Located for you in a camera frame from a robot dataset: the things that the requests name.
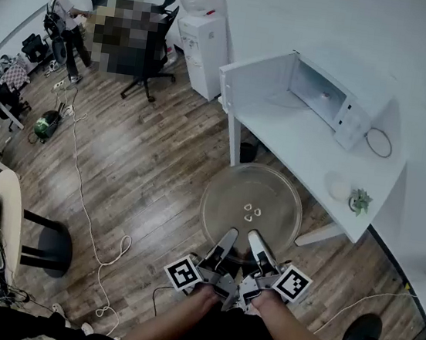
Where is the black waste bin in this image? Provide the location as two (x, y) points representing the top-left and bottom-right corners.
(237, 140), (260, 167)

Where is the clear glass turntable plate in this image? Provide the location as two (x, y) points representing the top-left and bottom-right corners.
(192, 156), (310, 271)

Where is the white floor cable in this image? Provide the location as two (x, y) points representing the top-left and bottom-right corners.
(311, 281), (418, 340)

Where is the person's right forearm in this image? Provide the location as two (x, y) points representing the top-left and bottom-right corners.
(245, 286), (342, 340)

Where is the checkered cloth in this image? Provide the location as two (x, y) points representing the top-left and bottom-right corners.
(0, 61), (34, 94)

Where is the dark roller ring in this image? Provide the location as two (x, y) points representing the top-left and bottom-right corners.
(363, 126), (396, 160)

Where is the white table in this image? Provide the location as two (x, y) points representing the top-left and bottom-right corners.
(210, 85), (416, 260)

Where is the round light wooden table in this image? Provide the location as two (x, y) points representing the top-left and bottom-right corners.
(0, 167), (33, 283)

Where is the white water dispenser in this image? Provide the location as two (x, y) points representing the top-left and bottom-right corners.
(167, 8), (236, 104)

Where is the black round pedestal base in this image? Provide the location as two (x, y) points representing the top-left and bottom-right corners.
(15, 209), (78, 280)

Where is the small white round bowl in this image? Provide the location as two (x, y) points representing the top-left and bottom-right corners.
(321, 170), (354, 203)

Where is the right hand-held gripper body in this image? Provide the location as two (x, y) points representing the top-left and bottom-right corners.
(235, 257), (316, 321)

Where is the small potted succulent plant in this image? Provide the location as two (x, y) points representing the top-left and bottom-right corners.
(346, 187), (375, 220)

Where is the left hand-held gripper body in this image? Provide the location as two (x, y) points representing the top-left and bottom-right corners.
(159, 250), (243, 313)

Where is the person's left forearm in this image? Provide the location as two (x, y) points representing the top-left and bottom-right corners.
(122, 274), (230, 340)

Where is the white microwave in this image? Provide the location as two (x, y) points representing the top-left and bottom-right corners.
(210, 41), (380, 154)

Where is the long white rope cable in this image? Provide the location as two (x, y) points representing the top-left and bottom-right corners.
(20, 81), (153, 339)

